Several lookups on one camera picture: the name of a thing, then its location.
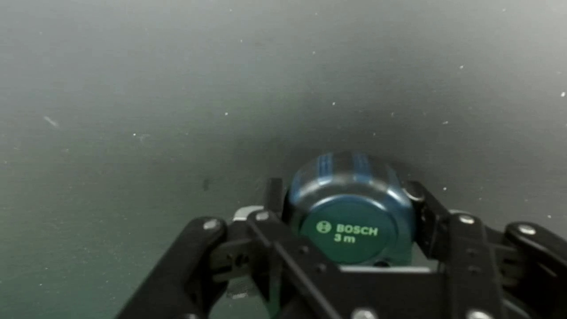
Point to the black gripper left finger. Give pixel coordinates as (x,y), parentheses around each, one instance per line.
(194,265)

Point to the blue Bosch tape measure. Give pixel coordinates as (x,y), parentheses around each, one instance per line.
(350,205)

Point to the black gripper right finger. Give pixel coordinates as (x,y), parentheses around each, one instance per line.
(471,258)

